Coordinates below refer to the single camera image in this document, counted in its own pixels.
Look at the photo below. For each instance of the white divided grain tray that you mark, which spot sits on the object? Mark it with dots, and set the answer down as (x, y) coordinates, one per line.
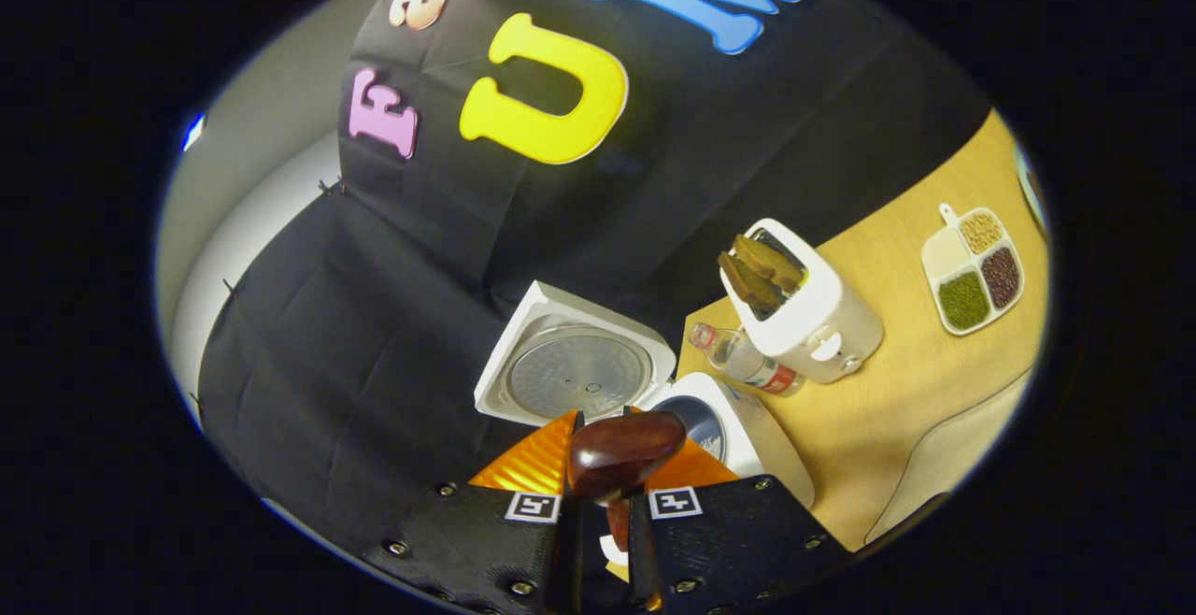
(972, 269)

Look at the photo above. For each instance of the clear plastic water bottle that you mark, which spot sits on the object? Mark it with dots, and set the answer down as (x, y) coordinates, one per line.
(747, 363)

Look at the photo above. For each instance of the white toaster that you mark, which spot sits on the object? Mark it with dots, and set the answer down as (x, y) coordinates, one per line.
(813, 325)

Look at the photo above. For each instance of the cream rectangular container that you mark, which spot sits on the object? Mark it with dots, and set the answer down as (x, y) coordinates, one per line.
(944, 465)

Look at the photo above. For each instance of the black binder clip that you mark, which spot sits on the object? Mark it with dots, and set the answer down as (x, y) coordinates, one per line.
(227, 286)
(327, 187)
(194, 400)

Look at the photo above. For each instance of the black backdrop cloth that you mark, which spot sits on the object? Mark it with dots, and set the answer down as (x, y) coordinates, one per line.
(374, 363)

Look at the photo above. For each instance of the brown toast slice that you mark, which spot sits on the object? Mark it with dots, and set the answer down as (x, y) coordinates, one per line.
(747, 283)
(771, 260)

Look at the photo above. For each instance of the pale green plate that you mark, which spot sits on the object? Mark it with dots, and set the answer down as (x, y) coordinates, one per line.
(1031, 190)

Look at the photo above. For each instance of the dark wooden spoon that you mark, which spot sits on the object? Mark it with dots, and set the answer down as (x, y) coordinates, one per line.
(621, 451)

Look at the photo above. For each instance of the white rice cooker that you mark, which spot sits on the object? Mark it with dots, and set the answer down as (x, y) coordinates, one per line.
(570, 372)

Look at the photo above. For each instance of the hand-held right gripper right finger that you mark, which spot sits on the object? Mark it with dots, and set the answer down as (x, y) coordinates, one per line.
(729, 540)

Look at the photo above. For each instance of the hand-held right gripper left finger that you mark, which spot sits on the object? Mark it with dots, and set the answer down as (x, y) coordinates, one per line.
(486, 540)

